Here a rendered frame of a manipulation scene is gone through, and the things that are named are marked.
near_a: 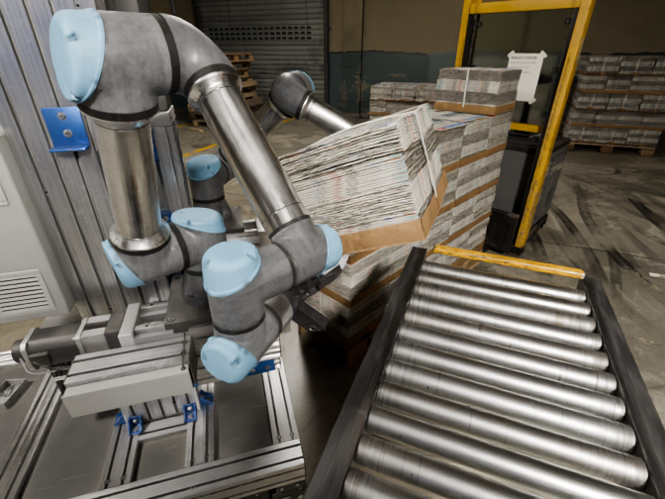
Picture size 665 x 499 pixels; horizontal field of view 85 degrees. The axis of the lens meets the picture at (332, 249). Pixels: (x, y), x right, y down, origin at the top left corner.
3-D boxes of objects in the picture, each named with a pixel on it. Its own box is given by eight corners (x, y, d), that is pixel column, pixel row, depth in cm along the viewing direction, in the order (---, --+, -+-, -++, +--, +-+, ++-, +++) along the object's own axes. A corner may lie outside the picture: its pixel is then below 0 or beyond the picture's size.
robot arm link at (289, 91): (267, 66, 106) (413, 149, 110) (279, 65, 116) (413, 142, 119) (254, 104, 112) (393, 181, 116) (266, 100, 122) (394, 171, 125)
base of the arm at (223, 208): (190, 229, 132) (185, 203, 128) (192, 213, 145) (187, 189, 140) (234, 224, 136) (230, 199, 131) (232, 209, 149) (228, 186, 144)
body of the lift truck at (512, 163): (441, 225, 328) (456, 134, 290) (470, 208, 362) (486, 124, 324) (521, 251, 286) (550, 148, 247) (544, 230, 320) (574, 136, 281)
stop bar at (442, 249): (433, 249, 124) (434, 243, 123) (581, 274, 109) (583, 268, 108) (432, 252, 121) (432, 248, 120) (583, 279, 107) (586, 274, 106)
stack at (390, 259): (296, 333, 204) (288, 191, 164) (414, 257, 277) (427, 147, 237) (347, 370, 180) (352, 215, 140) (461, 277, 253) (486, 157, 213)
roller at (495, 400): (384, 367, 84) (385, 351, 82) (627, 439, 69) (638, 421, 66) (378, 383, 80) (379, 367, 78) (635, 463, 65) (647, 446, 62)
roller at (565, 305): (416, 279, 116) (417, 266, 113) (587, 315, 100) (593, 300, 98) (413, 288, 112) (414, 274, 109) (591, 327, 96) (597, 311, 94)
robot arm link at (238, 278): (259, 225, 55) (265, 286, 60) (187, 249, 48) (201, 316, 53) (291, 243, 50) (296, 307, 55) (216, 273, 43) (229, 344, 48)
